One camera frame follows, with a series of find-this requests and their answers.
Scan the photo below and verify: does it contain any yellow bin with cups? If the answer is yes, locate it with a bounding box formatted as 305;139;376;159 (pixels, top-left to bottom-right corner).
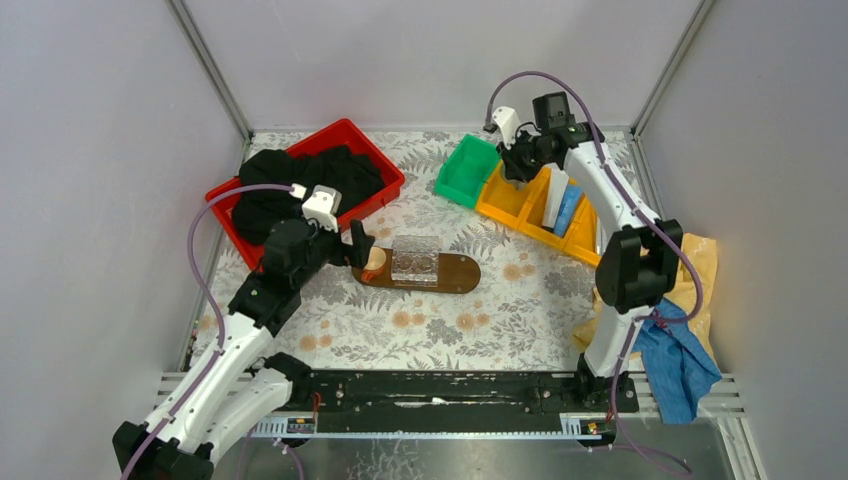
475;163;549;230

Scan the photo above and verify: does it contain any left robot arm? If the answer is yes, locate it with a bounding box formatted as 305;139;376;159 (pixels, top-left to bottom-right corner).
112;219;375;479

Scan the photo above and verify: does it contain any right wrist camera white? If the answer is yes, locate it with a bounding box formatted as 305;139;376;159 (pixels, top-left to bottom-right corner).
484;106;520;150

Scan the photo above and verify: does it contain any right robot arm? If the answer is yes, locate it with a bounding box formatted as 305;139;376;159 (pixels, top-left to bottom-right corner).
487;92;683;412

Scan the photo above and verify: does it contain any aluminium frame post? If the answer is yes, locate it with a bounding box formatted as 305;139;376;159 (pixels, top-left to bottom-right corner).
165;0;254;142
631;0;718;140

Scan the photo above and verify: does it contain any black cloth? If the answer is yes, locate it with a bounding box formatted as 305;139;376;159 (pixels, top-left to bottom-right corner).
231;145;385;246

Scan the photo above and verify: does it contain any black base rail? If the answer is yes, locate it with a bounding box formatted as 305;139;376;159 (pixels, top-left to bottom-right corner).
185;367;647;440

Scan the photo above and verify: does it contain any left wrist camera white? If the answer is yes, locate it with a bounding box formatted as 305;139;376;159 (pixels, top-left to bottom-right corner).
290;183;342;233

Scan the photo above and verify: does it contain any white toothpaste tube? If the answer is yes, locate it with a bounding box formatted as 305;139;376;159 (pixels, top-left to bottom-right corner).
542;167;570;229

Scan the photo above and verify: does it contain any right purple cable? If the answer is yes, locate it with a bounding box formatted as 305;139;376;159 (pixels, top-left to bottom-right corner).
484;70;704;480

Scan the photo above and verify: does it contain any yellow bin with toothbrushes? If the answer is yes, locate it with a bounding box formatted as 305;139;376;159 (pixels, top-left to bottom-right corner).
561;196;601;268

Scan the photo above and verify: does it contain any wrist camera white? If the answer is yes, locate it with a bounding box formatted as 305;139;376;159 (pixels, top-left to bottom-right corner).
484;106;520;150
290;183;342;233

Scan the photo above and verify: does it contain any right aluminium frame post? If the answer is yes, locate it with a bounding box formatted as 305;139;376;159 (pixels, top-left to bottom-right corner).
631;0;718;140

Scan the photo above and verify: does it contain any blue toothpaste tube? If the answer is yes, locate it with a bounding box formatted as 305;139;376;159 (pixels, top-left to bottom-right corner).
553;184;583;238

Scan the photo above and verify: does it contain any yellow cloth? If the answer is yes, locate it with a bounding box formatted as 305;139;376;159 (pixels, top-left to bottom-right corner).
572;233;719;360

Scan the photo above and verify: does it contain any green plastic bin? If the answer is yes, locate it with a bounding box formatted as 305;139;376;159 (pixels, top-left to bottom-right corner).
434;135;500;209

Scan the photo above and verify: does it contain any blue cloth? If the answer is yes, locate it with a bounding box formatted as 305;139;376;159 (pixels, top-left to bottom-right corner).
633;320;722;425

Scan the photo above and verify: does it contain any yellow bin with toothpaste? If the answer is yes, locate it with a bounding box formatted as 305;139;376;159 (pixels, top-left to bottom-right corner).
518;169;597;258

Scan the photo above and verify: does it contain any oval wooden tray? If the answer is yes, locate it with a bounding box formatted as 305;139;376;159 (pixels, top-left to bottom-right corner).
351;248;481;295

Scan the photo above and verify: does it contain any left aluminium frame post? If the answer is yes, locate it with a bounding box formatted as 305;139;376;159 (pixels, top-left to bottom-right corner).
165;0;254;142

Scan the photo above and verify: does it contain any orange ceramic cup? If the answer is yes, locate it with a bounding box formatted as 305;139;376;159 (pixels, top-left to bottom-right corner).
360;247;387;283

